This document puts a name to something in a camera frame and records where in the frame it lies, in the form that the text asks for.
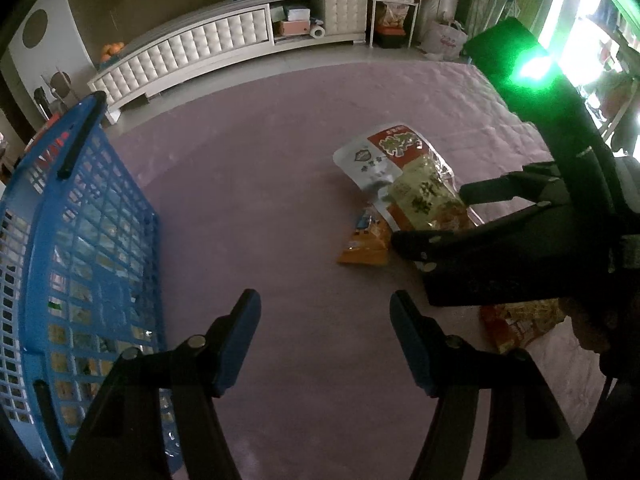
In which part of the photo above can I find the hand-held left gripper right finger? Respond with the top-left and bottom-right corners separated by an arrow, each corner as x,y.
389,289 -> 589,480

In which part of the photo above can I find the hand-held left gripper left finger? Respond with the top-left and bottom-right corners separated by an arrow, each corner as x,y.
62,288 -> 262,480

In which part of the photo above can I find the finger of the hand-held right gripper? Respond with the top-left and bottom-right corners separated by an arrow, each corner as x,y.
458,161 -> 565,207
390,199 -> 620,308

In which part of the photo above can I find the green and yellow snack packet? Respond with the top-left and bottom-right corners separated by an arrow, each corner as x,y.
387,154 -> 473,232

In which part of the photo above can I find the blue plastic basket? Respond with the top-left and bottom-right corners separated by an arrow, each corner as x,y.
0,91 -> 182,477

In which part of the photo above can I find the clothes drying rack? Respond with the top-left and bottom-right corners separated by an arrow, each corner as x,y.
575,5 -> 640,153

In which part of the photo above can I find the red and orange snack packet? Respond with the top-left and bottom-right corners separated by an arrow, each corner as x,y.
479,299 -> 567,355

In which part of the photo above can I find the white plastic shopping bag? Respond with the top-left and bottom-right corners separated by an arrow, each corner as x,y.
424,20 -> 469,60

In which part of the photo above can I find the pink quilted tablecloth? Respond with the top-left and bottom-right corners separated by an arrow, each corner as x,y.
100,57 -> 623,480

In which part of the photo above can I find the silver snack packet red label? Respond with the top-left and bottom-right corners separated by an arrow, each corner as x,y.
332,122 -> 441,201

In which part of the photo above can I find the white shelf rack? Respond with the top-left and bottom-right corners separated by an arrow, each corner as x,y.
366,0 -> 427,50

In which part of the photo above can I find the red box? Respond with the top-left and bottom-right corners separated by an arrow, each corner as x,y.
29,114 -> 68,148

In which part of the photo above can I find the white tufted tv cabinet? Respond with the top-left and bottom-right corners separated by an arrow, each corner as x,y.
87,0 -> 369,126

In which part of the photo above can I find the dark rackets stand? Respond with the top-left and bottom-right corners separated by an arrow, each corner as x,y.
33,72 -> 77,117

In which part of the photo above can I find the round wall decoration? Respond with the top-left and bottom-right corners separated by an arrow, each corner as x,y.
22,8 -> 50,49

